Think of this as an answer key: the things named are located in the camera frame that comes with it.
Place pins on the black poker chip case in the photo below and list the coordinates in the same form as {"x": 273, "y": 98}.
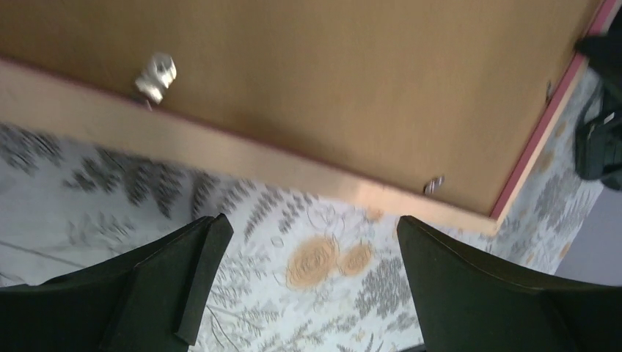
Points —
{"x": 597, "y": 146}

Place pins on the silver frame retaining clip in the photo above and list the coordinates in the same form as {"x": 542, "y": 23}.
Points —
{"x": 156, "y": 77}

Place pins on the floral patterned table mat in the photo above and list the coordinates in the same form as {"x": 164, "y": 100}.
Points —
{"x": 300, "y": 273}

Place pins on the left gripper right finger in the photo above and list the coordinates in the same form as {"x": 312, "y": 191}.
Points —
{"x": 469, "y": 300}

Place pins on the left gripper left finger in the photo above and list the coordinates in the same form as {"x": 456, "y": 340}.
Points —
{"x": 151, "y": 298}

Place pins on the pink wooden picture frame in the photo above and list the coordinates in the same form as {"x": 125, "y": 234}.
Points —
{"x": 44, "y": 100}

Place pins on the brown cardboard backing board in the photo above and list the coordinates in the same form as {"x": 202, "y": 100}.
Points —
{"x": 400, "y": 91}

